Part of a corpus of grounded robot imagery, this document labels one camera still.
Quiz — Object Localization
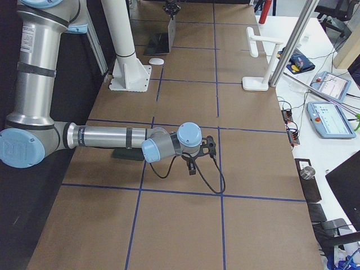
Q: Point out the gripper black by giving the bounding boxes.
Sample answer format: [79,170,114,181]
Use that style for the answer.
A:
[182,154,198,175]
[163,2,181,16]

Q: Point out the grey laptop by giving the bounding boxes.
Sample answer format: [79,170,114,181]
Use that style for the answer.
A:
[144,17,176,56]

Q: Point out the white computer mouse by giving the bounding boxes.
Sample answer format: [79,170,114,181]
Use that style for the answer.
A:
[148,57,164,66]

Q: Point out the black mouse pad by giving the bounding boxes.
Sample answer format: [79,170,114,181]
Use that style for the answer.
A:
[111,148,145,161]

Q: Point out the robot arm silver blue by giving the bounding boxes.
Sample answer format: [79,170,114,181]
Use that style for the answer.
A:
[1,1,205,173]

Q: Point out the white desk lamp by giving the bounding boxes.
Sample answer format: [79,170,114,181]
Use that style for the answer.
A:
[242,26,284,92]

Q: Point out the orange black connector box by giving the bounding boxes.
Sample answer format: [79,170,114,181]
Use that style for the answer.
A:
[287,129,300,146]
[281,109,293,124]

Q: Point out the metal cylinder weight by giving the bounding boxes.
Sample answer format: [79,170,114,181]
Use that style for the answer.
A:
[299,166,316,180]

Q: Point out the black flat plate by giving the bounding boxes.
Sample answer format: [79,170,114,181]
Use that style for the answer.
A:
[295,158,322,203]

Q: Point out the navy space pattern pouch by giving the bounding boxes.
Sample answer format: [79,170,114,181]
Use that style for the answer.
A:
[286,48,316,74]

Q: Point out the near teach pendant tablet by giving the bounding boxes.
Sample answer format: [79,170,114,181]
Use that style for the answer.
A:
[307,102,356,139]

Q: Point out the teach pendant tablet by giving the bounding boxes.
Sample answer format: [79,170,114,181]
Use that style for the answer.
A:
[310,71,351,103]
[307,102,356,139]

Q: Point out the black monitor corner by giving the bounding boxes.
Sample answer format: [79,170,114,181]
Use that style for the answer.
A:
[326,151,360,231]

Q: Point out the black office chair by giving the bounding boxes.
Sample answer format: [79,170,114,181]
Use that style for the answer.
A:
[314,0,359,38]

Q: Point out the far teach pendant tablet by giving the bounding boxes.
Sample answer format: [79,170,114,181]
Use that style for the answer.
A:
[310,71,351,103]

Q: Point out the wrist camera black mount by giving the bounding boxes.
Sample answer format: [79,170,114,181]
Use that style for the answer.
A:
[196,136,217,159]

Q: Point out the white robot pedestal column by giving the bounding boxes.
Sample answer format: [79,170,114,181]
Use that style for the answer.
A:
[101,0,152,92]

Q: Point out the aluminium frame post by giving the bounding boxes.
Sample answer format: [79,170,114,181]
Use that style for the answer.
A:
[269,0,319,88]

